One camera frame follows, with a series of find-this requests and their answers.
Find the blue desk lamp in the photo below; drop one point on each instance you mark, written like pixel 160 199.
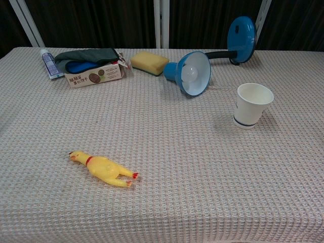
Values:
pixel 195 73

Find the white metal frame post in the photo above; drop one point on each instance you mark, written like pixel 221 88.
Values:
pixel 26 21
pixel 161 22
pixel 262 12

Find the yellow rubber chicken toy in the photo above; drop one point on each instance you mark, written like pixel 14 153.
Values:
pixel 105 169

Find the yellow green sponge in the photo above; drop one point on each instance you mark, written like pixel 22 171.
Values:
pixel 149 62

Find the dark curtain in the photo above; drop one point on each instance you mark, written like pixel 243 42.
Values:
pixel 96 22

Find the dark green cloth bundle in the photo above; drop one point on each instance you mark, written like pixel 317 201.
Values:
pixel 86 59

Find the cardboard snack box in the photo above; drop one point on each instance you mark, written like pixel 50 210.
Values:
pixel 93 77

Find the white paper cup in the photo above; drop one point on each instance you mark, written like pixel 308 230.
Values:
pixel 249 111

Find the checkered woven tablecloth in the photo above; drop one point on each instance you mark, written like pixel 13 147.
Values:
pixel 177 164

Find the white toothpaste tube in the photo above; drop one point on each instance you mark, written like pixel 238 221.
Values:
pixel 49 64

